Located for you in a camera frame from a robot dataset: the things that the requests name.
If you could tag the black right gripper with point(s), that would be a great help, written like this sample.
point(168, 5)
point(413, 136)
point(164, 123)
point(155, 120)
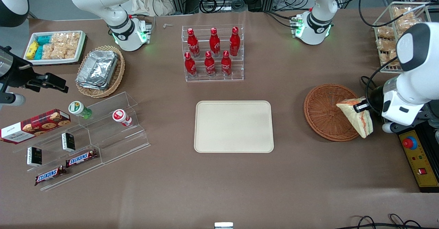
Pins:
point(18, 75)

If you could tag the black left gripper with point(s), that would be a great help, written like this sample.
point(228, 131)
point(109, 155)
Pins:
point(377, 100)

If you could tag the triangular sandwich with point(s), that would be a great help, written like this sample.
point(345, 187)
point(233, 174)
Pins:
point(360, 122)

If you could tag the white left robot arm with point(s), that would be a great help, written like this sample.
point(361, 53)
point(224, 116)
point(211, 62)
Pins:
point(416, 81)

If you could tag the aluminium foil tray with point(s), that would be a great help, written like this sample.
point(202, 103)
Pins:
point(97, 67)
point(91, 87)

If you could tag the white rectangular snack tray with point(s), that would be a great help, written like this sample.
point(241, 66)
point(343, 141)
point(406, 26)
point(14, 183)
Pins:
point(80, 52)

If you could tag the round brown wicker basket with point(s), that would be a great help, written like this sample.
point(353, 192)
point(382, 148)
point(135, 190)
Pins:
point(322, 115)

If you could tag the oval light wicker basket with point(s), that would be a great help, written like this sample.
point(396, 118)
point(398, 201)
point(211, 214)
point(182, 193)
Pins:
point(118, 72)

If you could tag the beige rectangular tray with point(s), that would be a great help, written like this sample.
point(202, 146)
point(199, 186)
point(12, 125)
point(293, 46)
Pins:
point(234, 126)

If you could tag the green capped small bottle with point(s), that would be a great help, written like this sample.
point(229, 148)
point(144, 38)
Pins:
point(78, 109)

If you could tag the clear bag of crackers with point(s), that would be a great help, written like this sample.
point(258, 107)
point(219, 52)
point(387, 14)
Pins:
point(65, 37)
point(59, 50)
point(48, 51)
point(71, 49)

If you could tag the teal snack packet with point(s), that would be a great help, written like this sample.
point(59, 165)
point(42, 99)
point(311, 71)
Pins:
point(39, 52)
point(44, 39)

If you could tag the yellow snack packet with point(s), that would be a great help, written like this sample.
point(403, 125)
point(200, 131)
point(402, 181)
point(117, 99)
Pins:
point(32, 50)

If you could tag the red tartan cookie box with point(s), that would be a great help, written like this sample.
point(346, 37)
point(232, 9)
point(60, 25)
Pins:
point(34, 126)

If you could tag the clear bag of pastries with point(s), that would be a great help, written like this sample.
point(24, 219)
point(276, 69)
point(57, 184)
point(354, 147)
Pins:
point(402, 13)
point(387, 55)
point(385, 32)
point(408, 24)

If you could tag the small black white box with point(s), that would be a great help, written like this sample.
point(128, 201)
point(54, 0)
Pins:
point(34, 156)
point(68, 142)

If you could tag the red capped small bottle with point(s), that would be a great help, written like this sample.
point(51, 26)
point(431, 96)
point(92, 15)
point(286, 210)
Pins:
point(120, 116)

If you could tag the snickers chocolate bar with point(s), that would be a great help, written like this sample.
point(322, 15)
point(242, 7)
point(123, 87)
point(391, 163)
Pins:
point(81, 158)
point(49, 175)

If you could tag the yellow emergency stop box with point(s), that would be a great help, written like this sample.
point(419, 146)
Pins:
point(420, 160)

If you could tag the clear acrylic stepped display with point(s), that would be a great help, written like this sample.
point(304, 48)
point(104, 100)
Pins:
point(116, 143)

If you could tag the beige cloth bag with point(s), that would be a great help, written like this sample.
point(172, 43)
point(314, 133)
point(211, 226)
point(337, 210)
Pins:
point(147, 2)

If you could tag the small clear plastic piece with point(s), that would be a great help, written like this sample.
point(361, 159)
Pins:
point(167, 25)

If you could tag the clear acrylic bottle rack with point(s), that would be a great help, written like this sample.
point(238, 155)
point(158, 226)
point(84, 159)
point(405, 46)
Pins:
point(240, 74)

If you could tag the red cola bottle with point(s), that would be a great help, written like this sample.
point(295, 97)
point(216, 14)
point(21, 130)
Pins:
point(234, 41)
point(226, 64)
point(209, 65)
point(192, 43)
point(214, 42)
point(189, 65)

